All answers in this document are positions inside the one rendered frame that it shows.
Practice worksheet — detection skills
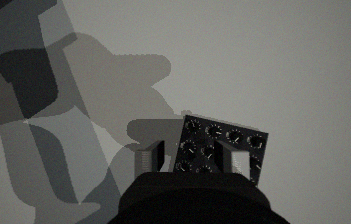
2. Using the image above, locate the black knob box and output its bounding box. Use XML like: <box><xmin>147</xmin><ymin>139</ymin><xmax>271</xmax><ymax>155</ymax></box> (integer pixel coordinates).
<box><xmin>173</xmin><ymin>115</ymin><xmax>268</xmax><ymax>187</ymax></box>

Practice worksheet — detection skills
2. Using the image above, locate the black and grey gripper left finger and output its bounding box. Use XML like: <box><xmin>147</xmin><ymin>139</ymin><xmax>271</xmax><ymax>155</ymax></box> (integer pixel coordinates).
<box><xmin>135</xmin><ymin>140</ymin><xmax>165</xmax><ymax>179</ymax></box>

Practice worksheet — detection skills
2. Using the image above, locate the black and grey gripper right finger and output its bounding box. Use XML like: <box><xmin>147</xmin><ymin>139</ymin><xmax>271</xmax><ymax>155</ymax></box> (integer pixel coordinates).
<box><xmin>214</xmin><ymin>140</ymin><xmax>250</xmax><ymax>181</ymax></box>

